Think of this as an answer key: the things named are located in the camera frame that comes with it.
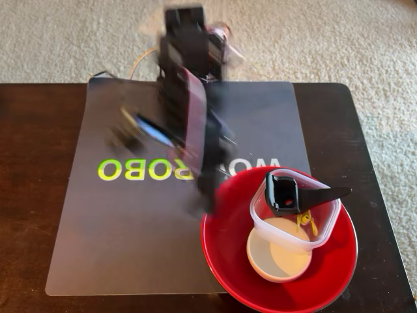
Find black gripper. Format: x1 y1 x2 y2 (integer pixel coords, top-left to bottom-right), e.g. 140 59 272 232
194 110 240 203

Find black smartwatch with strap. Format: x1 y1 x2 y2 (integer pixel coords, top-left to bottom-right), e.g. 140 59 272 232
263 171 352 218

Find small white bowl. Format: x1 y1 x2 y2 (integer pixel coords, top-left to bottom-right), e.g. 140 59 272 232
246 217 313 283

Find linked yellow paper clips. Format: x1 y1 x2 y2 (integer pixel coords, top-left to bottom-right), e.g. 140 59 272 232
295 210 319 236

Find clear plastic square container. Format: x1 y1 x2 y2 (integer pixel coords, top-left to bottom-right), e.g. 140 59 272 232
250 168 342 252

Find black robot arm with base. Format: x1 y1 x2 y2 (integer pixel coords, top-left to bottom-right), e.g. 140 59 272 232
158 5 229 147

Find large red bowl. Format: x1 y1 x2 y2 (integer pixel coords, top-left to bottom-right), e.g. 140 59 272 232
201 166 358 313

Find dark grey WOWROBO mat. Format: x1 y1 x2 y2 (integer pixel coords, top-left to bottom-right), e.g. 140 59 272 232
44 77 310 297

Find red white servo wire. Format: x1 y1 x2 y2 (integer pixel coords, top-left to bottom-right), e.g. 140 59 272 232
175 65 208 177

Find white cable on carpet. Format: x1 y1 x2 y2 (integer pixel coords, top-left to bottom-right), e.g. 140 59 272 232
130 47 160 81

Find thin black power cable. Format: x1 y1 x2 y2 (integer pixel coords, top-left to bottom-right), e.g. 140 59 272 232
93 70 131 82

